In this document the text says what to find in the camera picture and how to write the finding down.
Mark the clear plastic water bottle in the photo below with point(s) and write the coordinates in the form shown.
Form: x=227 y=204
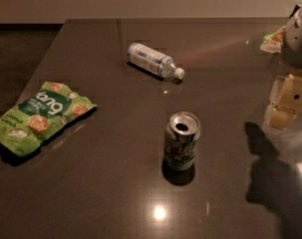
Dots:
x=154 y=61

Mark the green rice chip bag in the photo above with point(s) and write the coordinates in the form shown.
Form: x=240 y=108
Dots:
x=25 y=127

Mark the snack bag at table edge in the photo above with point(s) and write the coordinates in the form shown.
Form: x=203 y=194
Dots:
x=273 y=42

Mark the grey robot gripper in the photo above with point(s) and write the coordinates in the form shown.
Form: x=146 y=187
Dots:
x=298 y=45

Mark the open green soda can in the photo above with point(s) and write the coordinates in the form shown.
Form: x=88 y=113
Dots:
x=182 y=135

